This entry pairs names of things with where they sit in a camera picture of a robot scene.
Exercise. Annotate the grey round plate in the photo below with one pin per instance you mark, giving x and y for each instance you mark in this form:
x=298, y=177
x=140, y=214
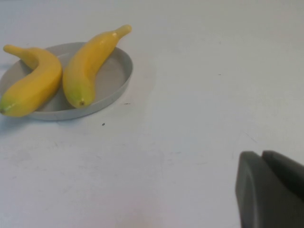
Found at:
x=111, y=76

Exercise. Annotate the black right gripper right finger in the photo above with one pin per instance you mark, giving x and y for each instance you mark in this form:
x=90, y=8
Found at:
x=287, y=168

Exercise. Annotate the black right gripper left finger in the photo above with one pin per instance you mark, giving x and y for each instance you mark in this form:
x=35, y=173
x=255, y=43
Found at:
x=266, y=197

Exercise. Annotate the yellow banana with hooked stem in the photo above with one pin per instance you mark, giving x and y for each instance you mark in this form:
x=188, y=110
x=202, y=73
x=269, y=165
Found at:
x=35, y=85

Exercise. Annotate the yellow banana with straight stem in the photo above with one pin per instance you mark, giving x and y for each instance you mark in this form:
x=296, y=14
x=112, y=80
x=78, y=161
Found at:
x=83, y=71

